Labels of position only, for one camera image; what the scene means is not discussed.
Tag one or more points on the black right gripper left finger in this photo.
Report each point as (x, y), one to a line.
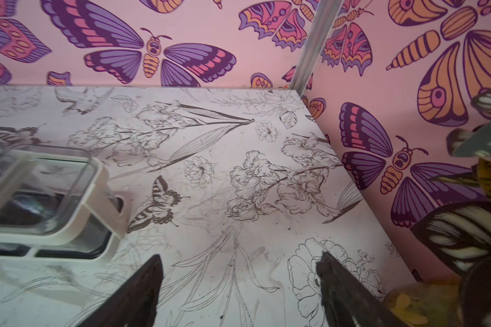
(135, 302)

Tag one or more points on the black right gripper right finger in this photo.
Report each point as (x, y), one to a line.
(346, 302)

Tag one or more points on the cream toothbrush holder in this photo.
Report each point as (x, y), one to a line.
(56, 206)

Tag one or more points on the artificial leafy potted plant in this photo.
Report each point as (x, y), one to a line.
(460, 236)

